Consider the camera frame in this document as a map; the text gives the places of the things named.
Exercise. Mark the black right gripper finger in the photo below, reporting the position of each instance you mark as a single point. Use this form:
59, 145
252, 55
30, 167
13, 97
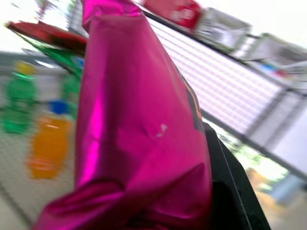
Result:
230, 191

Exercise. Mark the magenta foil snack bag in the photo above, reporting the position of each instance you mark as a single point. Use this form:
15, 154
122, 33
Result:
134, 115

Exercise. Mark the grey box on shelf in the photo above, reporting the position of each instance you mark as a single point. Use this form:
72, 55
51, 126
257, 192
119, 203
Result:
224, 28

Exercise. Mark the orange soda bottle blue cap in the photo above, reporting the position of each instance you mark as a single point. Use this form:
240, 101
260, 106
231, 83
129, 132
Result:
49, 146

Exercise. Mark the red and white snack box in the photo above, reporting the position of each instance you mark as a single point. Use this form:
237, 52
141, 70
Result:
178, 10

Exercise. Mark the green snack bag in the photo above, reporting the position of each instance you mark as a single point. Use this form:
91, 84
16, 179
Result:
64, 58

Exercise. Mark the green soda bottle yellow cap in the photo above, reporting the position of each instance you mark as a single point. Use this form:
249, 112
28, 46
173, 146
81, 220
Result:
19, 95

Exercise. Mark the red snack bag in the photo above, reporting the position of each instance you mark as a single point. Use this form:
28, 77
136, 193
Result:
50, 34

